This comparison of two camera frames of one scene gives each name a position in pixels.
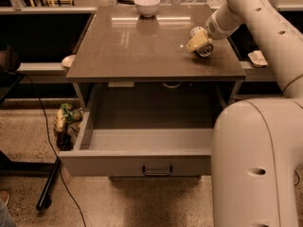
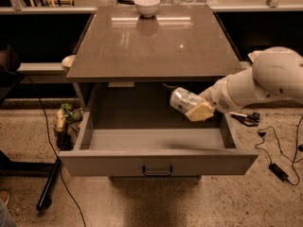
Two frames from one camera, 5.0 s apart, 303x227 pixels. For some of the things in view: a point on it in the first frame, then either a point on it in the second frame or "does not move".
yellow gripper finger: x=200 y=38 -> x=200 y=113
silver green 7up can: x=204 y=49 -> x=183 y=99
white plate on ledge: x=67 y=61 does not move
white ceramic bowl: x=147 y=6 does not move
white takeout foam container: x=258 y=59 does not move
